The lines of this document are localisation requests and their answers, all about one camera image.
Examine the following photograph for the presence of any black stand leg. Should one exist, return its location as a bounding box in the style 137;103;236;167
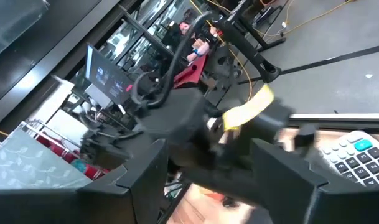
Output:
212;11;283;84

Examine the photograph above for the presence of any black computer monitor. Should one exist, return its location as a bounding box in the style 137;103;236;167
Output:
84;42;134;106

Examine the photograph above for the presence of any yellow cable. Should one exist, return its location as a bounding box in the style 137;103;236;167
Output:
189;0;355;103

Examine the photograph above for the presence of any red chair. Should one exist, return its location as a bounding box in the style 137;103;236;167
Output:
173;54;208;90

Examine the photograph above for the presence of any yellow tape label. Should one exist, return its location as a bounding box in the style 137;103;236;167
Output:
222;83;276;131

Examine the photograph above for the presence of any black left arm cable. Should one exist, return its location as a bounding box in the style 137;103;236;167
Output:
130;10;223;110

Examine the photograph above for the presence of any red storage bin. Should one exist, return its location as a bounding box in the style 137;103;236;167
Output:
36;132;111;181

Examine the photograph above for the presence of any grey leaf-pattern fabric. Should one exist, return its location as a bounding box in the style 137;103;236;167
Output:
0;126;94;191

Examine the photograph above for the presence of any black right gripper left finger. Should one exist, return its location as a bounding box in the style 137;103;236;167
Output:
0;138;169;224

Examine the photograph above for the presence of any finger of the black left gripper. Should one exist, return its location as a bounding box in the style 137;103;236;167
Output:
179;169;268;214

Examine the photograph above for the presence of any person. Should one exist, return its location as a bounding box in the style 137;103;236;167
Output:
164;20;223;63

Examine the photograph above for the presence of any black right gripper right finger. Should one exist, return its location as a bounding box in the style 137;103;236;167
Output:
250;138;379;224

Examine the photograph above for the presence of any white calculator with dark keys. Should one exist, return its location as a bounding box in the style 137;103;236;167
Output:
318;129;379;190

